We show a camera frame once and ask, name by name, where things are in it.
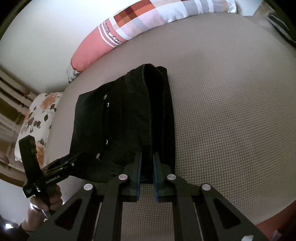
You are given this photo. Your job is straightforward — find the left forearm black sleeve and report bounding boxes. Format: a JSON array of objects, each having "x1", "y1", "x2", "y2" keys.
[{"x1": 0, "y1": 217, "x2": 30, "y2": 241}]

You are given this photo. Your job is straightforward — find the person's left hand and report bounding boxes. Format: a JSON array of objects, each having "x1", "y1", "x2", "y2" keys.
[{"x1": 21, "y1": 185, "x2": 63, "y2": 235}]

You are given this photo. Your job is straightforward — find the black pants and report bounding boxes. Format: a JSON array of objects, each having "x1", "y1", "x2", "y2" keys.
[{"x1": 70, "y1": 64, "x2": 176, "y2": 184}]

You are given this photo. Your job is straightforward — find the wooden headboard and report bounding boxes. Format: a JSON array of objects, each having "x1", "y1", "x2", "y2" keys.
[{"x1": 1, "y1": 70, "x2": 36, "y2": 187}]

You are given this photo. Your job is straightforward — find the floral white pillow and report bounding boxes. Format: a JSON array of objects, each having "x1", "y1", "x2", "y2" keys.
[{"x1": 17, "y1": 92, "x2": 63, "y2": 168}]

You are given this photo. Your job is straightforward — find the striped white cloth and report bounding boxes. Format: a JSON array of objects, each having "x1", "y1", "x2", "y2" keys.
[{"x1": 267, "y1": 12, "x2": 295, "y2": 46}]

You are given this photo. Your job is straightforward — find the long pink striped pillow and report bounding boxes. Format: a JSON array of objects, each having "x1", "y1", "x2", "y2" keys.
[{"x1": 66, "y1": 0, "x2": 237, "y2": 82}]

